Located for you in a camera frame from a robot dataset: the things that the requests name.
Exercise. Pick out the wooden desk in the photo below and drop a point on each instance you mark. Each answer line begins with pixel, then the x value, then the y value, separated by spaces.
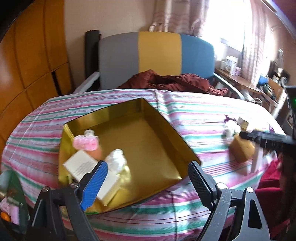
pixel 238 81

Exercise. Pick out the purple snack packet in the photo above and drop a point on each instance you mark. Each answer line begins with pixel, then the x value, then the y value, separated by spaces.
pixel 272 128
pixel 229 118

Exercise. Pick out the yellow sponge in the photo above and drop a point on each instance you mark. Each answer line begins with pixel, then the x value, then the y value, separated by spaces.
pixel 241 148

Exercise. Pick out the small gold carton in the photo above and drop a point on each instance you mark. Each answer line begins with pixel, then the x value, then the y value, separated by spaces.
pixel 243 123

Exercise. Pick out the beige side curtain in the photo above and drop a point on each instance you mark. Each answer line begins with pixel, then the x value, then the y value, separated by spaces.
pixel 256 41

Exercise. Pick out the small pink box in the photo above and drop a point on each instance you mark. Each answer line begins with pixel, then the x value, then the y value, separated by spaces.
pixel 238 71

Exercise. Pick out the person's red clothing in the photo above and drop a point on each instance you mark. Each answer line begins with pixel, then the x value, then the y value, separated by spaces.
pixel 268 185

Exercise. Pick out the large white box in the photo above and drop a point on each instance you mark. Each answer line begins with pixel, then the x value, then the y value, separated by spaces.
pixel 231 63

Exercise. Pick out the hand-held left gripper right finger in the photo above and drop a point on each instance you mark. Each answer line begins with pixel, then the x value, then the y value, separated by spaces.
pixel 200 183

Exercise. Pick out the grey bed rail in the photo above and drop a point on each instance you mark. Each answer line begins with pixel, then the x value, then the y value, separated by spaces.
pixel 229 85
pixel 86 83

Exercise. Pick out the gold-lined gift box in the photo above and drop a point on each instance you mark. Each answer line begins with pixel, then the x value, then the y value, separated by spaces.
pixel 143 143

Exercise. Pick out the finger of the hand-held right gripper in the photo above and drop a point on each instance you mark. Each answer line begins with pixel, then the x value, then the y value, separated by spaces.
pixel 268 140

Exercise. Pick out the white slim stick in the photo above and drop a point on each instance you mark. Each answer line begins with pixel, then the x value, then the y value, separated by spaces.
pixel 256 160

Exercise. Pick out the striped bedsheet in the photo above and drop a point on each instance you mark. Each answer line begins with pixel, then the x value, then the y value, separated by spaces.
pixel 185 125

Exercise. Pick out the plain white carton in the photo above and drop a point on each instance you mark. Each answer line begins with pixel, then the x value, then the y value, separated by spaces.
pixel 111 190

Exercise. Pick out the wooden wardrobe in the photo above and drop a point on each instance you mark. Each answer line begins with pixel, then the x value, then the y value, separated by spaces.
pixel 30 58

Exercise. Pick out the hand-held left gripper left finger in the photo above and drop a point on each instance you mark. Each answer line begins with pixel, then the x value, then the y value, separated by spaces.
pixel 94 183

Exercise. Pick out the blue item on desk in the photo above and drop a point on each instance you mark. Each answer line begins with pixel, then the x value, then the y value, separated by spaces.
pixel 263 80

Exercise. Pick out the small white fluffy item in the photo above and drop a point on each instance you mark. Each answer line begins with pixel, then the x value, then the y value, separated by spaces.
pixel 231 129

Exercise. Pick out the window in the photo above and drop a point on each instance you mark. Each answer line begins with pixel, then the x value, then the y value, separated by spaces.
pixel 229 20

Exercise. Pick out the maroon blanket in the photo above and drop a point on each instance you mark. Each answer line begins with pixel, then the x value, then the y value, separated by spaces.
pixel 175 81

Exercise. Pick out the white printed carton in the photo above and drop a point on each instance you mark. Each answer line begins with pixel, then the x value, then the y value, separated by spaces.
pixel 78 163

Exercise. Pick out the green container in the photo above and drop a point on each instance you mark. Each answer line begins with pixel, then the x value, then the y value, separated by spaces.
pixel 13 199

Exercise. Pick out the pink striped curtain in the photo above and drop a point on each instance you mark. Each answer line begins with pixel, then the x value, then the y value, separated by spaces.
pixel 178 16

